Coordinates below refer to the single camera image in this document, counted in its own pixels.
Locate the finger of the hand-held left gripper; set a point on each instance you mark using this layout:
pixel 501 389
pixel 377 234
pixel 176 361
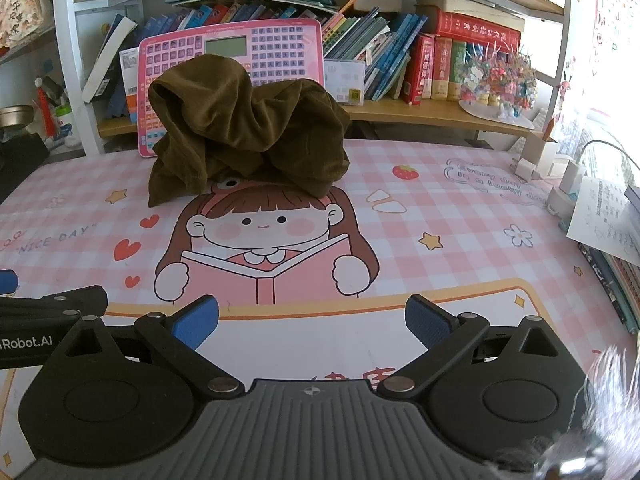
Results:
pixel 75 297
pixel 7 281

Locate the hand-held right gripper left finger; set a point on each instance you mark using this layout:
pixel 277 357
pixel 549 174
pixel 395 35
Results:
pixel 196 321

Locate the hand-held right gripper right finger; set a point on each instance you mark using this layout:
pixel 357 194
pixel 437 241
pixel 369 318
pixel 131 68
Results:
pixel 427 322

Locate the pink cartoon desk mat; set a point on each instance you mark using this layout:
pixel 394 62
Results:
pixel 450 220

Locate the metal bowl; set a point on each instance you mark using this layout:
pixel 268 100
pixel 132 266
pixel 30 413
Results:
pixel 14 116

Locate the red tassel ornament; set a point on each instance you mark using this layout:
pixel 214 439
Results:
pixel 46 105

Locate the white charger plug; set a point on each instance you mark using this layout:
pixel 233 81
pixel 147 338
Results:
pixel 526 169

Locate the white charger plugs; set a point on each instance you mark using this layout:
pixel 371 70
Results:
pixel 562 197

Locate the stack of workbooks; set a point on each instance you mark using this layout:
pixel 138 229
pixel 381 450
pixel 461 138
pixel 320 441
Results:
pixel 617 280

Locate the fluffy white fur trim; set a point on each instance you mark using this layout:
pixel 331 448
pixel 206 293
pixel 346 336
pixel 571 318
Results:
pixel 616 385

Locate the printed paper sheet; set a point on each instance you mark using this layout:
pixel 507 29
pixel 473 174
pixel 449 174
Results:
pixel 602 212

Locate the black and white book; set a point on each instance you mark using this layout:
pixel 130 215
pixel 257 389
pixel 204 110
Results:
pixel 107 57

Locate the red dictionary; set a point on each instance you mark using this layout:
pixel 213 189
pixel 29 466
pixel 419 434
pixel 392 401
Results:
pixel 442 67
pixel 419 70

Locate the white card box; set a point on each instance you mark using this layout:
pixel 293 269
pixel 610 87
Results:
pixel 344 82

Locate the colourful bead flower ornament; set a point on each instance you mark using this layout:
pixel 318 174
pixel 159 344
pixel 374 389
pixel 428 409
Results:
pixel 497 77

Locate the row of colourful books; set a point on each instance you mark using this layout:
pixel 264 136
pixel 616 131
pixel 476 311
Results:
pixel 380 52

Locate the floral decorated bag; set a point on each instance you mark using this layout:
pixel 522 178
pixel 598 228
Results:
pixel 22 2

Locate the pink toy learning tablet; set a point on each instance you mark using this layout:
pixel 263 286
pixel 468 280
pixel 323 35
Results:
pixel 282 50

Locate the wide red hardcover book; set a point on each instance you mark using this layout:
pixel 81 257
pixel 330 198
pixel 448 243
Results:
pixel 475 30

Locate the beige thick book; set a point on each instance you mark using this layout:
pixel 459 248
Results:
pixel 465 2

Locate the wooden bookshelf white frame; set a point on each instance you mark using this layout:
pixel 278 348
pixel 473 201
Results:
pixel 425 113

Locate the alphabet wall poster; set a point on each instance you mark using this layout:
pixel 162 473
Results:
pixel 612 20

